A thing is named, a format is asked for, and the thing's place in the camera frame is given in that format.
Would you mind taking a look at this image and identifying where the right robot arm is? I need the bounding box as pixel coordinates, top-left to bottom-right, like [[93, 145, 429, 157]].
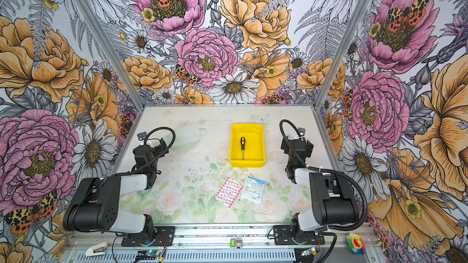
[[278, 132, 361, 244]]

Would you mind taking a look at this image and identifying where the green circuit board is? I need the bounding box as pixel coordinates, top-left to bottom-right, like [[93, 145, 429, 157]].
[[134, 250, 166, 263], [301, 247, 317, 256]]

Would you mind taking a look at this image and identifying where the white stapler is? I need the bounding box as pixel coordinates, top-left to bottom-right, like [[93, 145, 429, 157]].
[[85, 242, 108, 257]]

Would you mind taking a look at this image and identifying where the yellow plastic bin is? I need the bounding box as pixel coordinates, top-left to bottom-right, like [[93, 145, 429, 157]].
[[229, 124, 266, 168]]

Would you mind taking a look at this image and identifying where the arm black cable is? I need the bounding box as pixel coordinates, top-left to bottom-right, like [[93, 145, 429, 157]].
[[129, 127, 177, 174], [279, 119, 368, 231]]

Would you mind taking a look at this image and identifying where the small green display module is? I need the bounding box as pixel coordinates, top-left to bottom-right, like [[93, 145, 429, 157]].
[[230, 237, 243, 249]]

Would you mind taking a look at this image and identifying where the aluminium front rail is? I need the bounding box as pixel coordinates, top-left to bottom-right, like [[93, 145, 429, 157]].
[[61, 222, 381, 263]]

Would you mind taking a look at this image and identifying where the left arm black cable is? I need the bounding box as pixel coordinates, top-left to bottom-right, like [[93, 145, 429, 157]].
[[129, 127, 177, 174]]

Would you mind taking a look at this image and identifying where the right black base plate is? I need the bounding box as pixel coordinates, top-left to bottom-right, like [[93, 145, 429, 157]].
[[273, 225, 325, 245]]

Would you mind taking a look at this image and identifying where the pink patterned packet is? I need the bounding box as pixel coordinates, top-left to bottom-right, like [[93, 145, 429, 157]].
[[214, 178, 243, 208]]

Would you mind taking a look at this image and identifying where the white blue packet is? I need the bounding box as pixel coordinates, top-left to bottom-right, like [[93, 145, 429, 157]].
[[241, 177, 266, 204]]

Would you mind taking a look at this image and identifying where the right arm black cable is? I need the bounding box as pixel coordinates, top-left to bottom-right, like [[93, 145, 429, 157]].
[[279, 119, 368, 231]]

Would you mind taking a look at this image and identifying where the black yellow screwdriver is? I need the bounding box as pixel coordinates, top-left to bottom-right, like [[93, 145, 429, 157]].
[[240, 136, 246, 160]]

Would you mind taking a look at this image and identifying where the left green circuit board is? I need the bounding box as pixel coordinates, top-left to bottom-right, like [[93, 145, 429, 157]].
[[134, 250, 166, 263]]

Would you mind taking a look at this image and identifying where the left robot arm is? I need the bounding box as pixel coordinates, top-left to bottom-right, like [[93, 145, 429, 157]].
[[62, 127, 176, 245]]

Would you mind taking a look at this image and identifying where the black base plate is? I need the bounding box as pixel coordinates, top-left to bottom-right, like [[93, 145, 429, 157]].
[[273, 225, 325, 245], [121, 226, 176, 247]]

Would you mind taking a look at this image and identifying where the colourful round toy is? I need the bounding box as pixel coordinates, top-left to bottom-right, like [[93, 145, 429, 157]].
[[347, 233, 366, 255]]

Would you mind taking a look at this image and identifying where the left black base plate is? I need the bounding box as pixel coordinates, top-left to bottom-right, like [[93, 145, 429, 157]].
[[121, 226, 176, 247]]

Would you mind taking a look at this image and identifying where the right green circuit board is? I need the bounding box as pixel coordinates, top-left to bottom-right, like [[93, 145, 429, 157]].
[[301, 247, 317, 256]]

